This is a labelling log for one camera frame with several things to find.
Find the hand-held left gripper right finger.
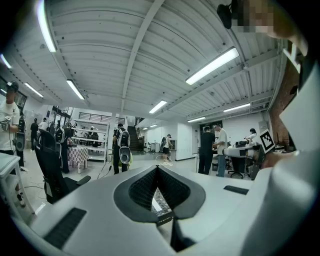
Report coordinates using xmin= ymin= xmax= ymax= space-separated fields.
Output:
xmin=157 ymin=166 xmax=254 ymax=256

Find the small dark printed package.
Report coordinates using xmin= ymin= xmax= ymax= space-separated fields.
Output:
xmin=151 ymin=186 xmax=174 ymax=227

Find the black head-worn camera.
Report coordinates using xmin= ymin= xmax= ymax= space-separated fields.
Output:
xmin=216 ymin=0 xmax=238 ymax=30

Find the white flat panel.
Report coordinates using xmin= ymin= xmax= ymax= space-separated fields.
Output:
xmin=279 ymin=62 xmax=320 ymax=151

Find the white shelf rack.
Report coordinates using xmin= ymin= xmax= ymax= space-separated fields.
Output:
xmin=71 ymin=119 xmax=111 ymax=162

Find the long ceiling light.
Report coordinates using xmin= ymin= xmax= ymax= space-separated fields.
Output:
xmin=148 ymin=99 xmax=168 ymax=115
xmin=222 ymin=102 xmax=252 ymax=113
xmin=186 ymin=116 xmax=207 ymax=124
xmin=0 ymin=53 xmax=12 ymax=70
xmin=23 ymin=82 xmax=45 ymax=98
xmin=36 ymin=0 xmax=57 ymax=53
xmin=185 ymin=46 xmax=240 ymax=86
xmin=65 ymin=79 xmax=86 ymax=101

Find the black office chair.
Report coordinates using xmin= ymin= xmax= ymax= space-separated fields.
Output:
xmin=34 ymin=129 xmax=92 ymax=205

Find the person's right hand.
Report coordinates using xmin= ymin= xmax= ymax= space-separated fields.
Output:
xmin=261 ymin=149 xmax=300 ymax=169

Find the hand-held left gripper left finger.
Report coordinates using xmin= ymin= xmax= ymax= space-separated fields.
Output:
xmin=29 ymin=166 xmax=177 ymax=256

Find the dark staircase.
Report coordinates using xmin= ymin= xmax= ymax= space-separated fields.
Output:
xmin=126 ymin=125 xmax=148 ymax=154

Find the white side table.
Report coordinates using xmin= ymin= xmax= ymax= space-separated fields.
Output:
xmin=0 ymin=151 xmax=35 ymax=216

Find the checkered cloth table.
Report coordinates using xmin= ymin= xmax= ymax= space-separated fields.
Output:
xmin=66 ymin=145 xmax=90 ymax=175

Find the person's head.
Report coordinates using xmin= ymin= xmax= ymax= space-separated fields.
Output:
xmin=231 ymin=0 xmax=309 ymax=56

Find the black swivel chair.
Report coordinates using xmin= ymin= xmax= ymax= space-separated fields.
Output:
xmin=227 ymin=156 xmax=248 ymax=179

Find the white workbench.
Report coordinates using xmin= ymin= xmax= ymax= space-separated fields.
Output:
xmin=222 ymin=141 xmax=262 ymax=158

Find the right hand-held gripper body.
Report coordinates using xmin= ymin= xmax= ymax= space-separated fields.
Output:
xmin=239 ymin=128 xmax=320 ymax=256

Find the white coiled cable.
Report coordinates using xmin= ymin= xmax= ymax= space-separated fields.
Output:
xmin=154 ymin=154 xmax=174 ymax=167

